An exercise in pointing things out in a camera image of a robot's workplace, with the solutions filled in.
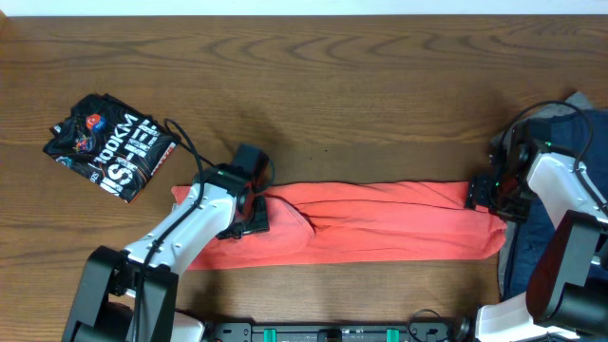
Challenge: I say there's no orange red soccer t-shirt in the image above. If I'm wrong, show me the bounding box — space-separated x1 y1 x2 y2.
189 181 506 271

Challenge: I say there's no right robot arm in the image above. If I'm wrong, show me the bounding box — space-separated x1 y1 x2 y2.
469 140 607 341

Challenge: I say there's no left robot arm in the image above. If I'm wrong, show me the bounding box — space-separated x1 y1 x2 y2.
62 161 268 341

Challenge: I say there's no navy blue shirt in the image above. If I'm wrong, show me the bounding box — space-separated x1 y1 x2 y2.
499 109 607 300

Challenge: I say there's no black printed folded shirt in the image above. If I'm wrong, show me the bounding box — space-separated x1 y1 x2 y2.
43 94 177 203

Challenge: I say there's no left black cable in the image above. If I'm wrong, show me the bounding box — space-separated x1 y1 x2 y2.
130 118 276 342

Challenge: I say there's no black cable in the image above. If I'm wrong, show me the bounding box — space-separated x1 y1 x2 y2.
493 100 608 215
130 118 276 342

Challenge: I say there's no right black cable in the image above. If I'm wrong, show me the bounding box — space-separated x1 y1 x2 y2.
493 100 608 215

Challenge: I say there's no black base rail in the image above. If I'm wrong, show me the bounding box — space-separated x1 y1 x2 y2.
202 318 471 342

